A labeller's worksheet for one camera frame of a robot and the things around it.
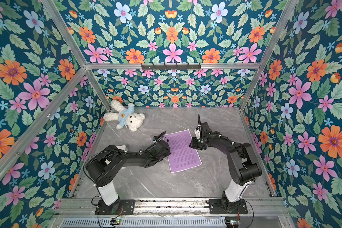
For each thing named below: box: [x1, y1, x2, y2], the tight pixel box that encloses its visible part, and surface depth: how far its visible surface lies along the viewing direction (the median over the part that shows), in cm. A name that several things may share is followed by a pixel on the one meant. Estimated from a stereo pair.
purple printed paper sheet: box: [163, 129, 202, 174], surface depth 95 cm
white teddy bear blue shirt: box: [103, 99, 146, 132], surface depth 107 cm
